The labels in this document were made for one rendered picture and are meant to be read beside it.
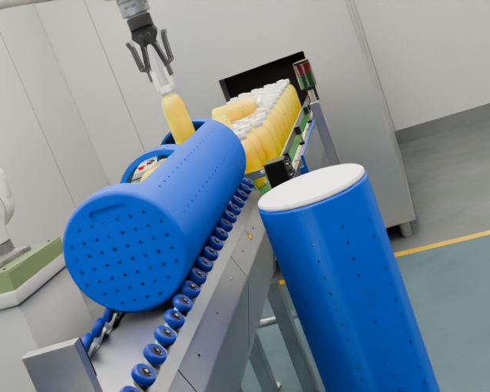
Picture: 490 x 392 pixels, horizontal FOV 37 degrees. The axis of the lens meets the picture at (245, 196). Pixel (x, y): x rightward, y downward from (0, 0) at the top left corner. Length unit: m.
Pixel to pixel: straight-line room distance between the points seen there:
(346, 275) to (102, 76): 5.58
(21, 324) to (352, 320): 0.95
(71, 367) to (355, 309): 0.78
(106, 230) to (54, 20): 5.74
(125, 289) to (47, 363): 0.43
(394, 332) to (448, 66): 4.72
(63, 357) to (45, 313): 1.01
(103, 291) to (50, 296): 0.63
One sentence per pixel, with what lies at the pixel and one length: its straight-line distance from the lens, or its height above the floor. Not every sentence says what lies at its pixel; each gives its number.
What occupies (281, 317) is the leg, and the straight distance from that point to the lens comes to 2.56.
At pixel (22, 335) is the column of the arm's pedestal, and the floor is 0.87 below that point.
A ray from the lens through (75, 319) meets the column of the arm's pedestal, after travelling 2.39.
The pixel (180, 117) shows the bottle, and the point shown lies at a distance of 2.29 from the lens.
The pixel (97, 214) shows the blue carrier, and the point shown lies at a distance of 1.64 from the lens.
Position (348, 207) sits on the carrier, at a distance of 1.75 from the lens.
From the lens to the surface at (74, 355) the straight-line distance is 1.27.
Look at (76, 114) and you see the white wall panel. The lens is 7.30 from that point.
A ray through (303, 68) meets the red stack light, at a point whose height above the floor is 1.23.
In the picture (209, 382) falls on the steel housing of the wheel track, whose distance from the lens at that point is 1.53.
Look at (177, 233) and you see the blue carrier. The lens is 1.59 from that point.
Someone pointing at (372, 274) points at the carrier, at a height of 0.81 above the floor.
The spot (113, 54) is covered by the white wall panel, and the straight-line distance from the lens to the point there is 7.07.
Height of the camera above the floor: 1.47
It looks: 12 degrees down
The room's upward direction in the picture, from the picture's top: 21 degrees counter-clockwise
